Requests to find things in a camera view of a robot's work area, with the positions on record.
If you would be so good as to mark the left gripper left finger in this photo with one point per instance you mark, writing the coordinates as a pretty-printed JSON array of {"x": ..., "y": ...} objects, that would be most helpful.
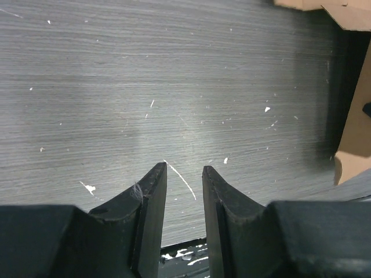
[{"x": 120, "y": 238}]

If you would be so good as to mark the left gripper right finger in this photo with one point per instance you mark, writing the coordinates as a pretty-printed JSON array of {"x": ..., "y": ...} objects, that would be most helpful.
[{"x": 283, "y": 238}]

